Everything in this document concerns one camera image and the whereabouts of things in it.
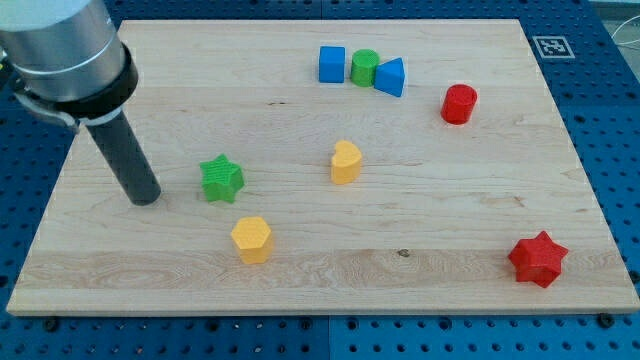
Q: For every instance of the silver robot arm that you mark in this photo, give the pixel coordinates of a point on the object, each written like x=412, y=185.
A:
x=72, y=68

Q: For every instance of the green star block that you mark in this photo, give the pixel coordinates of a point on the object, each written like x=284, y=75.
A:
x=221, y=179

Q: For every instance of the red star block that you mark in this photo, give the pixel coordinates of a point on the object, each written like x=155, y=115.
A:
x=538, y=260

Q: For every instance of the wooden board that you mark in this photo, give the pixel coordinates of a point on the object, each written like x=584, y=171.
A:
x=426, y=228

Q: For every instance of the yellow heart block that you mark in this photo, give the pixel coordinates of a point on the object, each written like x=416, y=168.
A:
x=346, y=163

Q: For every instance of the yellow hexagon block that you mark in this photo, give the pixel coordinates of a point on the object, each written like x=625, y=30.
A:
x=253, y=240

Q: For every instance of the blue cube block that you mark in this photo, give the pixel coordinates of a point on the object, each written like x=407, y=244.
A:
x=331, y=64

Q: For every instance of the blue triangle block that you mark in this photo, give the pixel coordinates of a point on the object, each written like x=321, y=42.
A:
x=390, y=77

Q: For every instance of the green cylinder block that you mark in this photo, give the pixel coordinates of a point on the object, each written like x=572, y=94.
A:
x=363, y=67

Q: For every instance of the red cylinder block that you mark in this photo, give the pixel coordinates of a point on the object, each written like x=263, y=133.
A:
x=458, y=105

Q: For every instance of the black cylindrical pointer rod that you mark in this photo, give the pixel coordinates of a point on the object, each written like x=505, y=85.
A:
x=119, y=146

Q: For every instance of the white fiducial marker tag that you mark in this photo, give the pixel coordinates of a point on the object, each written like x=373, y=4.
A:
x=553, y=47

